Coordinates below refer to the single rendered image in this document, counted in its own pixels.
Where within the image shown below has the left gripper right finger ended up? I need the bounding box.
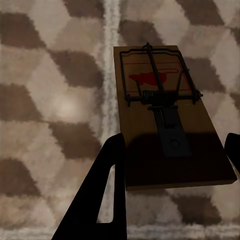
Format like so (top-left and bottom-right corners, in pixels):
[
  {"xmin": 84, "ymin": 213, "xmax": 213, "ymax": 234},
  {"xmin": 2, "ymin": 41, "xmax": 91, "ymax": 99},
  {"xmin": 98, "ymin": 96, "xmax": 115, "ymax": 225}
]
[{"xmin": 224, "ymin": 132, "xmax": 240, "ymax": 173}]

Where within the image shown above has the mousetrap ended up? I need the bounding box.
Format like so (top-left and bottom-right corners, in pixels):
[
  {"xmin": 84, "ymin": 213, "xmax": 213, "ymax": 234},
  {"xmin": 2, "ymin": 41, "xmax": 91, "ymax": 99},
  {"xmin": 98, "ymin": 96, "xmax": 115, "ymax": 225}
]
[{"xmin": 113, "ymin": 42, "xmax": 238, "ymax": 191}]

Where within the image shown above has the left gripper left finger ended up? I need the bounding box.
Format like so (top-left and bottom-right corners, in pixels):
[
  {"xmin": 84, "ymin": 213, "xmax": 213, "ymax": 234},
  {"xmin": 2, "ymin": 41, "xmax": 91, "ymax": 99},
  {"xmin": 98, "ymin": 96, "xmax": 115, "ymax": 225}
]
[{"xmin": 51, "ymin": 133, "xmax": 127, "ymax": 240}]

